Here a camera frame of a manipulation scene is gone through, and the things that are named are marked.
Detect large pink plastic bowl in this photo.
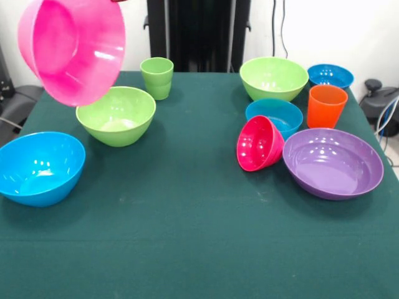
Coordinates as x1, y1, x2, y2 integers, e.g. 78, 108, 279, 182
17, 0, 127, 108

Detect green plastic cup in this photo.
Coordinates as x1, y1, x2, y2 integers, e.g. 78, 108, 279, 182
139, 57, 175, 101

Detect green plastic bowl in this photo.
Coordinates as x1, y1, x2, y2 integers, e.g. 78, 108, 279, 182
239, 56, 309, 103
75, 86, 157, 148

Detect large light blue bowl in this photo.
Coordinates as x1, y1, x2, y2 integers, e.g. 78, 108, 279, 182
0, 131, 87, 208

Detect blue straight-sided bowl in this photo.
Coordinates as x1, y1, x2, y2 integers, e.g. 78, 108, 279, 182
245, 98, 304, 141

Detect small crimson plastic bowl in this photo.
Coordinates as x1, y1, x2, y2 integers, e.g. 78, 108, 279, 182
236, 115, 286, 173

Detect small dark blue bowl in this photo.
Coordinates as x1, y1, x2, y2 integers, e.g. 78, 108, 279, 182
307, 64, 355, 90

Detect orange plastic cup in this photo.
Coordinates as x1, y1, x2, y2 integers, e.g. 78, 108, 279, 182
306, 84, 349, 130

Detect dark green tablecloth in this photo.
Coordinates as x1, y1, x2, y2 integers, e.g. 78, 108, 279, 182
0, 70, 399, 299

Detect wide purple plastic bowl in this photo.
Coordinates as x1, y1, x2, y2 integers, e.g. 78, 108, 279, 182
282, 128, 385, 201

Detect black pedestal leg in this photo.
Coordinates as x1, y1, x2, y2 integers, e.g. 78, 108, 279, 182
358, 78, 399, 138
0, 85, 43, 147

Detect black wall cable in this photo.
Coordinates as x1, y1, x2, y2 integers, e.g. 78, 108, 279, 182
271, 0, 289, 59

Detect blue and white cables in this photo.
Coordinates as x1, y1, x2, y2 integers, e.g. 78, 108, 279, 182
375, 96, 399, 147

